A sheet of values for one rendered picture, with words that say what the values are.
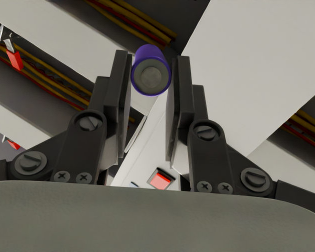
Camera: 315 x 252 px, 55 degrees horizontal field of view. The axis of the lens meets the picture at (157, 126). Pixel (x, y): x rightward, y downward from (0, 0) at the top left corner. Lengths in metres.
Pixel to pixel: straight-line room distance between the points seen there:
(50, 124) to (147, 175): 0.21
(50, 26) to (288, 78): 0.21
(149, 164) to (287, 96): 0.16
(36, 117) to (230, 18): 0.36
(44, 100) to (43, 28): 0.25
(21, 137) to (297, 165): 0.35
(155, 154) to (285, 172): 0.12
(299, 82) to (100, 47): 0.17
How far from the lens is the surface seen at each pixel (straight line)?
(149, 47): 0.17
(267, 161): 0.29
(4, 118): 0.46
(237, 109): 0.25
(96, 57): 0.29
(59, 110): 0.54
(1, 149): 0.72
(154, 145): 0.30
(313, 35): 0.21
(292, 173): 0.30
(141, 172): 0.34
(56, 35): 0.31
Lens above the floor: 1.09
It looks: 47 degrees up
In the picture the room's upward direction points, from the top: 149 degrees counter-clockwise
